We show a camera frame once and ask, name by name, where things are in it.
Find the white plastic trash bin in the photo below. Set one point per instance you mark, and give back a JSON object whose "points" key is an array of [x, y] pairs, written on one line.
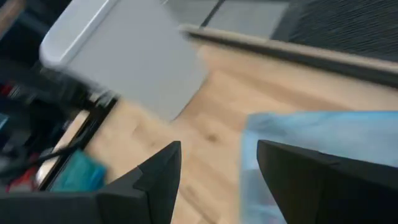
{"points": [[130, 56]]}

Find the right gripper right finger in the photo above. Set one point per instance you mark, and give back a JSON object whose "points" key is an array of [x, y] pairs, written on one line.
{"points": [[335, 193]]}

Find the crumpled teal bag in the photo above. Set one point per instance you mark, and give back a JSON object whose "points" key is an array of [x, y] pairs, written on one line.
{"points": [[81, 174]]}

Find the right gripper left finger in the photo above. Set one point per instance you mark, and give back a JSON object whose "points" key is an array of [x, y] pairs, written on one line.
{"points": [[93, 208]]}

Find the light blue trash bag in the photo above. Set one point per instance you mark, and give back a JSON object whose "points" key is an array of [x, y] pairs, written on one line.
{"points": [[311, 130]]}

